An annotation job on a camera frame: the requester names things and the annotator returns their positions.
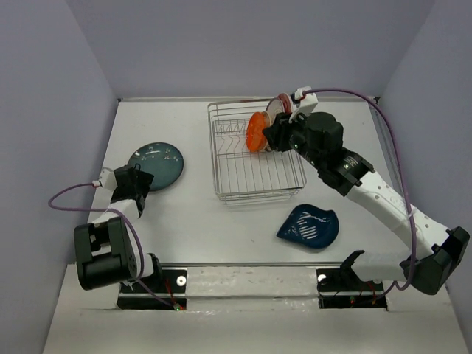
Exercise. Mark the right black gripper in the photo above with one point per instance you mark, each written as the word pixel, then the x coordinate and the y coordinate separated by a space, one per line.
pixel 277 133

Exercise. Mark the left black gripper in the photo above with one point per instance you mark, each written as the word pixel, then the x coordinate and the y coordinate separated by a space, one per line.
pixel 144 181

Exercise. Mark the white plate orange sunburst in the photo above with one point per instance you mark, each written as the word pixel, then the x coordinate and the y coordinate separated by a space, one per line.
pixel 274 107

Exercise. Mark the dark teal blossom plate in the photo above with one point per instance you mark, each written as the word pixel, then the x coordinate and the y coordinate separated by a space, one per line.
pixel 162 160

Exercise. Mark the small beige plate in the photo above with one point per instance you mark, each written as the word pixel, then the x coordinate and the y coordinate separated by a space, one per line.
pixel 268 123

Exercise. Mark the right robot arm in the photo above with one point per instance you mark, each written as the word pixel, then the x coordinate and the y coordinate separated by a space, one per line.
pixel 435 250

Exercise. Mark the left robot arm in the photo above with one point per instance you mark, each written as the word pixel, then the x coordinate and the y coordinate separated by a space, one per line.
pixel 108 250

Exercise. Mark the navy blue shell dish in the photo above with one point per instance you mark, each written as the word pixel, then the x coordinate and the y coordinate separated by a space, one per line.
pixel 310 227

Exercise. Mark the red and teal floral plate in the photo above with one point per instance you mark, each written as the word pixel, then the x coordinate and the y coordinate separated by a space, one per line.
pixel 286 102

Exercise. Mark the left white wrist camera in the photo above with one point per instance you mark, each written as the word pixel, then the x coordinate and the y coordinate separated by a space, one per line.
pixel 106 179

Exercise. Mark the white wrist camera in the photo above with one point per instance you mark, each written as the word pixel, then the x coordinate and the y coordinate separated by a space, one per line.
pixel 106 179
pixel 304 101

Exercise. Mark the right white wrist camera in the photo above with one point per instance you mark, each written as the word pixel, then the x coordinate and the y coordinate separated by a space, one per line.
pixel 304 101

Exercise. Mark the silver wire dish rack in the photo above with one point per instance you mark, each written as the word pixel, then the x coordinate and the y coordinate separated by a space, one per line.
pixel 243 177

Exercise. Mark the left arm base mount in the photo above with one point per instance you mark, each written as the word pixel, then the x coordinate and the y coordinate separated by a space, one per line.
pixel 169 292

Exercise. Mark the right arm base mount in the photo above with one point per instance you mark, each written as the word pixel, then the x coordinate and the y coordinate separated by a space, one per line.
pixel 338 290

